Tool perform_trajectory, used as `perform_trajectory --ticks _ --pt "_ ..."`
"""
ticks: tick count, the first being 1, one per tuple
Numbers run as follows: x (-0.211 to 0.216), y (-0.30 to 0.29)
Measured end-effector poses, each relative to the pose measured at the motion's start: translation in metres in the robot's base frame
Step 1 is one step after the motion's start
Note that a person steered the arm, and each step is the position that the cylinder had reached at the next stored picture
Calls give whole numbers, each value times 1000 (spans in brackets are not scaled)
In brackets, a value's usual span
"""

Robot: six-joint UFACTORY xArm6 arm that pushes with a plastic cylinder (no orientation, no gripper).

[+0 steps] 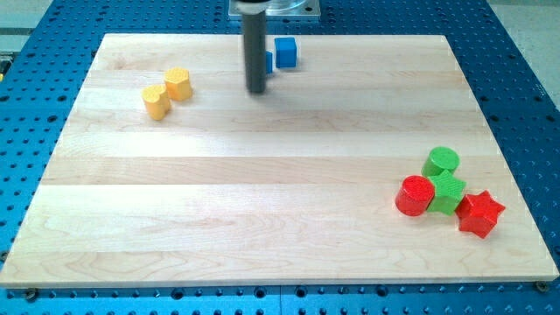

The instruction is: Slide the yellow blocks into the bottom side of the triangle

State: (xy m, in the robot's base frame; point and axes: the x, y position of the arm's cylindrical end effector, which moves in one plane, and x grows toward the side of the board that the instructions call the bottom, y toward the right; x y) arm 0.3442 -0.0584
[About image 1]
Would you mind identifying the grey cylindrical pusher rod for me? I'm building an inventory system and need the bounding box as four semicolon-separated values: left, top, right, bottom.
241;0;268;94

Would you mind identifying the blue triangle block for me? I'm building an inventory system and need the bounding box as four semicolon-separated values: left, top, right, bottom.
265;51;273;74

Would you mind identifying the blue cube block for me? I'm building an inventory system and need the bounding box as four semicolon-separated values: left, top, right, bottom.
274;37;298;68

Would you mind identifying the silver robot mounting plate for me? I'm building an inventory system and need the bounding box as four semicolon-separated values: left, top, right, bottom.
227;0;321;22

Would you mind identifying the yellow hexagon block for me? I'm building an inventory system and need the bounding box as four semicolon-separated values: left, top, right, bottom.
164;67;193;101

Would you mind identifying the yellow heart block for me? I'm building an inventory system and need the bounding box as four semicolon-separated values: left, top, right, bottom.
141;85;171;121

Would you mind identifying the light wooden board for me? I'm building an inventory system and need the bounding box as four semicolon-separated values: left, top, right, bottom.
1;33;558;289

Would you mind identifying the green cylinder block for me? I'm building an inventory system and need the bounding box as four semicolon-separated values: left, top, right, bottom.
421;146;460;177

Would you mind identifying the red cylinder block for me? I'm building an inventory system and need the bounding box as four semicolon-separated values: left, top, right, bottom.
395;175;435;217

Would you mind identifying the green star block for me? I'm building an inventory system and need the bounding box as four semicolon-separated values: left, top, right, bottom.
427;171;466;215

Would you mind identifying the red star block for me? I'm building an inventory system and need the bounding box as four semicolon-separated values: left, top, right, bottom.
455;191;506;239

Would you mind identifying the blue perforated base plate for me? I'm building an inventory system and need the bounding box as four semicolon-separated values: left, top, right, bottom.
1;0;559;314

